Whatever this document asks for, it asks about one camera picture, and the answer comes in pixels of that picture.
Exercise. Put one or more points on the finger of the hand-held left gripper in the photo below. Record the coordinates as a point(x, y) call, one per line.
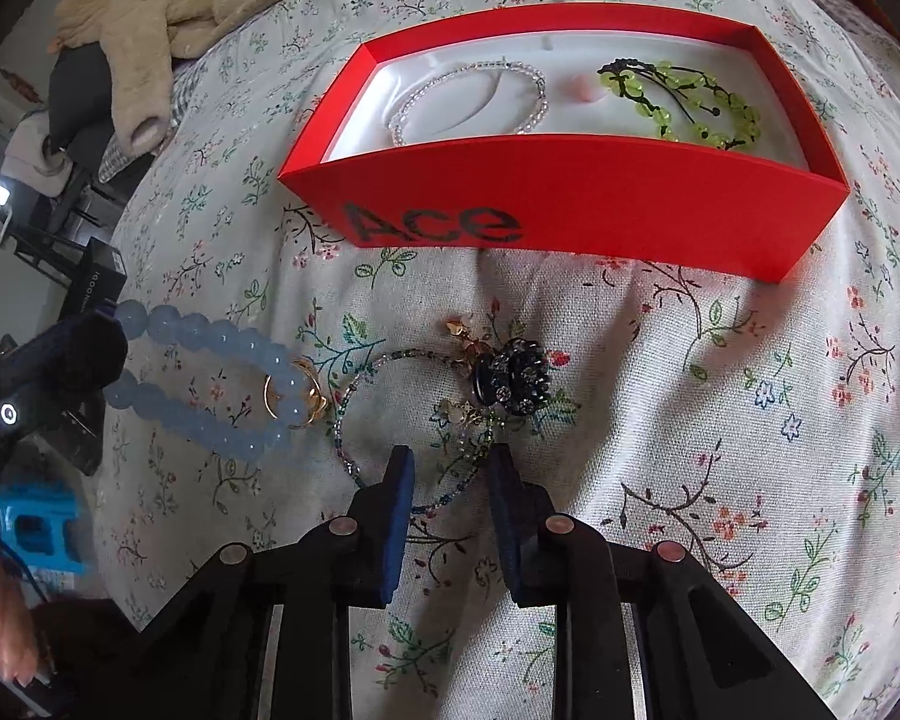
point(75, 354)
point(75, 435)

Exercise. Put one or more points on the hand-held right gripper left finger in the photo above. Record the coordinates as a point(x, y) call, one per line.
point(397, 511)

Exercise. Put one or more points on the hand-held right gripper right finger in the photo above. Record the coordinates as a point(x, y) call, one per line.
point(506, 526)

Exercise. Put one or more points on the black rhinestone hair clip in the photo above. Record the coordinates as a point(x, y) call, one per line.
point(517, 375)

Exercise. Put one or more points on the red cardboard box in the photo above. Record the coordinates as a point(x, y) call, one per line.
point(570, 199)

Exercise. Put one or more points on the person's left hand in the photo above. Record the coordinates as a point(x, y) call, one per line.
point(0, 615)

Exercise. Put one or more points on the small black box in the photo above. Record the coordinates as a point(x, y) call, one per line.
point(96, 270)

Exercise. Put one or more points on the black chair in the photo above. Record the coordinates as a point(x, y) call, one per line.
point(45, 232)

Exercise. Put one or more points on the white cloth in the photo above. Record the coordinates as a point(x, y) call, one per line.
point(30, 150)

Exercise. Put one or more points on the floral bedsheet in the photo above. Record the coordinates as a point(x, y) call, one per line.
point(720, 390)

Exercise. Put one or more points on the dark clothing pile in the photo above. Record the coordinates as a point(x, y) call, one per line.
point(82, 90)

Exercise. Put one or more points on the beige quilted jacket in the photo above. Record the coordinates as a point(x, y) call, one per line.
point(142, 22)

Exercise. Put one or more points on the small pink bead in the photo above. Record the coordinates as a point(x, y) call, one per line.
point(577, 88)

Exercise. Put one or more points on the red wall decoration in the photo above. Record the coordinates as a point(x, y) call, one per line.
point(22, 82)

